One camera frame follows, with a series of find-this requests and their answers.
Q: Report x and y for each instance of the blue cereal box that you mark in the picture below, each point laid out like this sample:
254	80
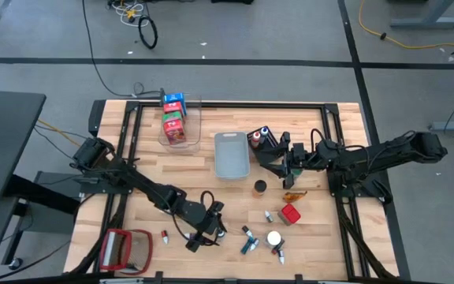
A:
173	98

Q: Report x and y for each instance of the grey desk leg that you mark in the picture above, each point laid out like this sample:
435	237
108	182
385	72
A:
432	21

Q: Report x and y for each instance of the orange turmeric spice jar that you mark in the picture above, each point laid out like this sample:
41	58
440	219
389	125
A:
259	186

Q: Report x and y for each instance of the white lid glass jar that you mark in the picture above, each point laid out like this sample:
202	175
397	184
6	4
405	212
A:
273	238

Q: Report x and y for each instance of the black metal table frame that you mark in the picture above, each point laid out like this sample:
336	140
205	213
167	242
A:
231	105

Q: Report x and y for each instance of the black table edge clamp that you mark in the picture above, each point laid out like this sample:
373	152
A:
298	277
158	276

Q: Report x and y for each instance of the black mesh basket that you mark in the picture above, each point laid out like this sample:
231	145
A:
273	142

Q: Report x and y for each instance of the small dark dropper bottle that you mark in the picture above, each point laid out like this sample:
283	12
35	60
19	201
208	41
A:
188	236

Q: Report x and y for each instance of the black desk base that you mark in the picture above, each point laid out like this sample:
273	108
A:
42	189

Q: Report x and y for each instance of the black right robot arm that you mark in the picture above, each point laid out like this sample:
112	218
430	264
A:
388	152

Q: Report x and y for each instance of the red rimmed mesh basket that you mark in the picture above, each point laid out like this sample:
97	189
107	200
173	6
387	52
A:
126	252

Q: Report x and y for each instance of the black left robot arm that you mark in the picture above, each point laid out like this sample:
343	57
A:
140	183

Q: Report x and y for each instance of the green Apple Jacks cereal box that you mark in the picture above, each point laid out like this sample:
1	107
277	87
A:
172	117

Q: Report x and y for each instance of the black desk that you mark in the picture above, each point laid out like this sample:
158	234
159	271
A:
6	138

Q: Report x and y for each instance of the clear plastic bin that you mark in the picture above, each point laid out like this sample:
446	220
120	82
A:
193	130

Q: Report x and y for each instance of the red Froot Loops cereal box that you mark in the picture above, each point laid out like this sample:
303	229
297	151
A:
173	107
175	132

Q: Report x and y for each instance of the light grey plastic bin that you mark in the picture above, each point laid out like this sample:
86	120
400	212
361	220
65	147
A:
231	155

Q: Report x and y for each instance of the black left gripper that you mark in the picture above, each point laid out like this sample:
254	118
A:
211	221

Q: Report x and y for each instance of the red patterned tin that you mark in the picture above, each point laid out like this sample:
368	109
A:
289	214

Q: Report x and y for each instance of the large black food colouring bottle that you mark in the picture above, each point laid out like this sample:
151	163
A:
221	233

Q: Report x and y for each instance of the small white cap dropper bottle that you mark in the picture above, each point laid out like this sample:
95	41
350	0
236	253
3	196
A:
254	244

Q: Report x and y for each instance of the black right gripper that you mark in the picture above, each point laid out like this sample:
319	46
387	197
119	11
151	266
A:
309	158

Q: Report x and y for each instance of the small teal dropper bottle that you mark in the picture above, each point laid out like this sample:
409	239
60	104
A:
245	247

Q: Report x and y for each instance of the large blue food colouring bottle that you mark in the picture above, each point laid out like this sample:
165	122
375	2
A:
264	130

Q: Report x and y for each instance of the green label spice jar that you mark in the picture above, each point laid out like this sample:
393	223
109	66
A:
297	172

